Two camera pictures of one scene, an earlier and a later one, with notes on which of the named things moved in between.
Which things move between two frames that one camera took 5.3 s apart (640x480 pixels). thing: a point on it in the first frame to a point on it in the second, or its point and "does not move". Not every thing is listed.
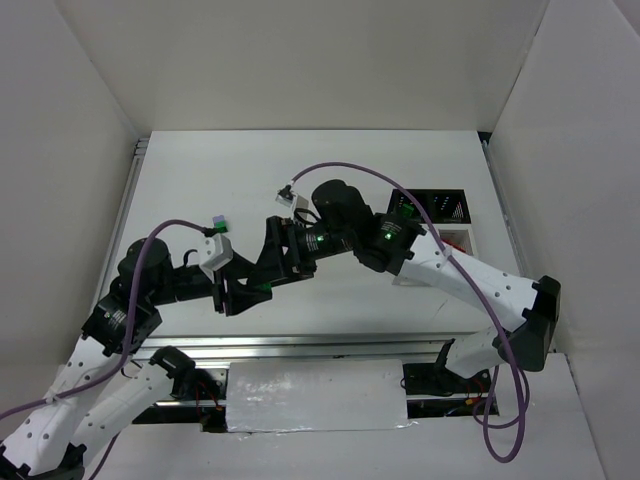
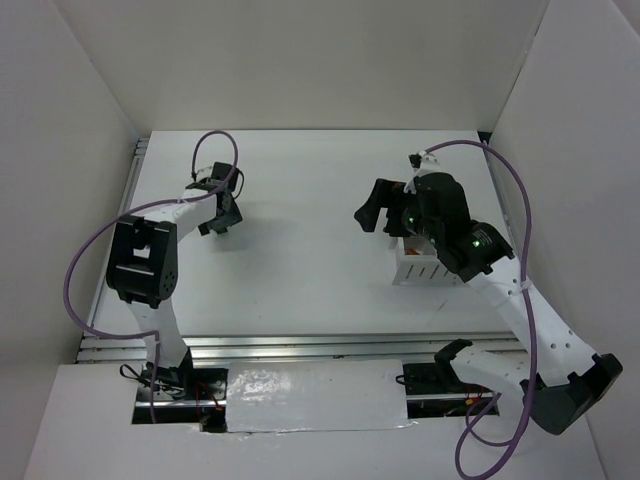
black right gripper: (291, 248) to (395, 210)
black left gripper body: (220, 289) to (227, 212)
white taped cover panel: (321, 395) does not move
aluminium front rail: (309, 347) does not move
